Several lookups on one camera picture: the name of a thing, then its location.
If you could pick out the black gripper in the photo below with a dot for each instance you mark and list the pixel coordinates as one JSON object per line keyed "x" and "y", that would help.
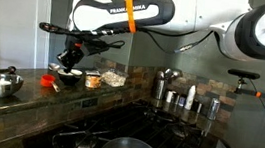
{"x": 74, "y": 51}

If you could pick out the metal spoon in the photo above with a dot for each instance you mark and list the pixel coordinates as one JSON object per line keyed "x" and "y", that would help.
{"x": 54, "y": 66}

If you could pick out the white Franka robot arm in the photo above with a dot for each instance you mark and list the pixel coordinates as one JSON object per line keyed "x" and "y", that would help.
{"x": 213, "y": 16}

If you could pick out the black bowl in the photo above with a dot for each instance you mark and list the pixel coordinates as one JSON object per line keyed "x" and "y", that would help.
{"x": 70, "y": 78}

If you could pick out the orange wrist clip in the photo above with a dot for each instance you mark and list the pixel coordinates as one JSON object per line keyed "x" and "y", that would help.
{"x": 78, "y": 44}

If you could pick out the orange measuring cup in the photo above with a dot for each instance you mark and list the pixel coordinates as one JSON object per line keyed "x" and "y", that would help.
{"x": 48, "y": 80}

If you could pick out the open nut can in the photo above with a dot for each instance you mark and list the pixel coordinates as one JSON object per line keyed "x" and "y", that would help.
{"x": 92, "y": 79}

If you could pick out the clear plastic food bag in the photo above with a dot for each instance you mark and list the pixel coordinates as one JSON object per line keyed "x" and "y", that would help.
{"x": 113, "y": 78}

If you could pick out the white pumpkin seeds pile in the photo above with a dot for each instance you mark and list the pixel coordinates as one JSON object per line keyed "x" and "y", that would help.
{"x": 113, "y": 78}

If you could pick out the black rod with ball end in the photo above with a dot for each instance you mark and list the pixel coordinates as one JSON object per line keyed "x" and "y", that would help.
{"x": 2, "y": 69}

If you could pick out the perforated steel utensil holder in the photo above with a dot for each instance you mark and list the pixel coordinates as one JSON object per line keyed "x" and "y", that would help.
{"x": 159, "y": 88}

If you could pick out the steel ladle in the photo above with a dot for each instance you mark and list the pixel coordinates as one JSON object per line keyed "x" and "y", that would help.
{"x": 172, "y": 73}

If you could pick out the small white cup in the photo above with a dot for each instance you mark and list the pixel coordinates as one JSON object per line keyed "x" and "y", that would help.
{"x": 169, "y": 96}

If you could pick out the black gas stove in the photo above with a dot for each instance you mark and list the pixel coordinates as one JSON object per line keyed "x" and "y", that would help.
{"x": 153, "y": 130}

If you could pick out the small blue jar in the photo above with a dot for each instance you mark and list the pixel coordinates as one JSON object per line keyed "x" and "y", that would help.
{"x": 182, "y": 101}

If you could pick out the white plastic bottle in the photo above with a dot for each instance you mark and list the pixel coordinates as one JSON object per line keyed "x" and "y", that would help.
{"x": 190, "y": 98}

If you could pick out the black shaker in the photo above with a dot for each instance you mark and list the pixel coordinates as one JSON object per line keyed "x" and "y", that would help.
{"x": 197, "y": 106}

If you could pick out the silver metal can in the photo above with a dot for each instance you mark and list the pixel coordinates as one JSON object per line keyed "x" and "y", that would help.
{"x": 213, "y": 109}

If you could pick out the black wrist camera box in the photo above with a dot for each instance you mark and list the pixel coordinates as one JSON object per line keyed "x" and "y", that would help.
{"x": 62, "y": 57}

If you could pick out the dark wall outlet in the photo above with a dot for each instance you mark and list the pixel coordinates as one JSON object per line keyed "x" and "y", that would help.
{"x": 89, "y": 102}

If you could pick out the black camera on stand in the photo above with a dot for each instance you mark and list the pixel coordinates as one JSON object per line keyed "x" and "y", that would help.
{"x": 244, "y": 74}

